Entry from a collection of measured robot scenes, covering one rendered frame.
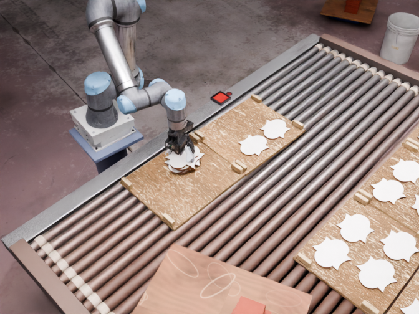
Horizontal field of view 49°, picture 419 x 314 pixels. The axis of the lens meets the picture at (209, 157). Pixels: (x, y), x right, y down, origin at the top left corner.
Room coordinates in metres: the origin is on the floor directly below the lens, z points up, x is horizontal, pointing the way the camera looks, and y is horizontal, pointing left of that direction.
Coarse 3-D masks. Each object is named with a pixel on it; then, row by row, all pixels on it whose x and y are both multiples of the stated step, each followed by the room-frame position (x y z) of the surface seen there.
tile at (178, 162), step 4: (172, 152) 1.38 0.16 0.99; (184, 152) 1.38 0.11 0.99; (168, 156) 1.36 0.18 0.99; (172, 156) 1.36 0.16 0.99; (176, 156) 1.36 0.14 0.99; (180, 156) 1.36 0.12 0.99; (184, 156) 1.36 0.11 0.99; (196, 156) 1.36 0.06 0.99; (172, 160) 1.34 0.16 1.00; (176, 160) 1.34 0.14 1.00; (180, 160) 1.34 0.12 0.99; (184, 160) 1.34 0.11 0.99; (172, 164) 1.31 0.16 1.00; (176, 164) 1.31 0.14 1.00; (180, 164) 1.31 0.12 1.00; (184, 164) 1.31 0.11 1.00; (188, 164) 1.31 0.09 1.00; (176, 168) 1.29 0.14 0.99; (180, 168) 1.29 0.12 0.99
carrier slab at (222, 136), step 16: (240, 112) 1.72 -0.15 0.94; (256, 112) 1.72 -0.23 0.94; (272, 112) 1.71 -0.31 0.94; (208, 128) 1.60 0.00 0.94; (224, 128) 1.60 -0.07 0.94; (240, 128) 1.60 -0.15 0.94; (256, 128) 1.60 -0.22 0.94; (208, 144) 1.49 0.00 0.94; (224, 144) 1.49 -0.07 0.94; (272, 144) 1.49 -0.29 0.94; (288, 144) 1.50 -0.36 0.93; (240, 160) 1.39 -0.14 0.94; (256, 160) 1.39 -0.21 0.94
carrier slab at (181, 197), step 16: (160, 160) 1.39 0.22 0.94; (208, 160) 1.39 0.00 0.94; (224, 160) 1.39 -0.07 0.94; (128, 176) 1.30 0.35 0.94; (144, 176) 1.30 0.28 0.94; (160, 176) 1.30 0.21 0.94; (176, 176) 1.30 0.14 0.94; (192, 176) 1.30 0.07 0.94; (208, 176) 1.29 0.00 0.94; (224, 176) 1.29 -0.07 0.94; (240, 176) 1.29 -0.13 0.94; (144, 192) 1.21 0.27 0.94; (160, 192) 1.21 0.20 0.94; (176, 192) 1.21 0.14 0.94; (192, 192) 1.21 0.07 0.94; (208, 192) 1.21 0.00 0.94; (160, 208) 1.13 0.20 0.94; (176, 208) 1.12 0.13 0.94; (192, 208) 1.12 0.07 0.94; (176, 224) 1.05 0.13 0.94
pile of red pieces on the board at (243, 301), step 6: (240, 300) 0.54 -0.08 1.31; (246, 300) 0.54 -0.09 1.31; (252, 300) 0.54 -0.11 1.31; (240, 306) 0.53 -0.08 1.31; (246, 306) 0.53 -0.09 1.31; (252, 306) 0.53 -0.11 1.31; (258, 306) 0.53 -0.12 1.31; (264, 306) 0.53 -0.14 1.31; (234, 312) 0.51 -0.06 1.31; (240, 312) 0.51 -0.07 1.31; (246, 312) 0.51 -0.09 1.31; (252, 312) 0.51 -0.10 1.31; (258, 312) 0.51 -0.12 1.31; (264, 312) 0.52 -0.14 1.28; (270, 312) 0.52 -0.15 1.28
